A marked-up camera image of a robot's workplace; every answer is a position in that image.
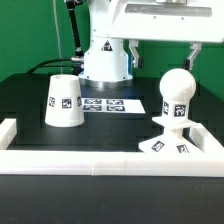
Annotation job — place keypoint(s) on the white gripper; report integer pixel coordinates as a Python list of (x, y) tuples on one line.
[(167, 20)]

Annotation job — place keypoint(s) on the white lamp bulb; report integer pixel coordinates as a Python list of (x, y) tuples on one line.
[(177, 87)]

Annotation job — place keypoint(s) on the white lamp base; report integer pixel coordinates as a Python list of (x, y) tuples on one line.
[(171, 141)]

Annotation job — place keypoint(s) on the white lamp shade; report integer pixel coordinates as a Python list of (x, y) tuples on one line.
[(64, 102)]

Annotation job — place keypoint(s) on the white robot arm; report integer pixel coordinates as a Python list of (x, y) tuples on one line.
[(105, 62)]

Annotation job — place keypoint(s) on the white marker sheet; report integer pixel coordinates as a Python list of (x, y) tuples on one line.
[(113, 105)]

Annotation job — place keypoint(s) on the white U-shaped fence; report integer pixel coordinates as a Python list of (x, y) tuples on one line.
[(210, 163)]

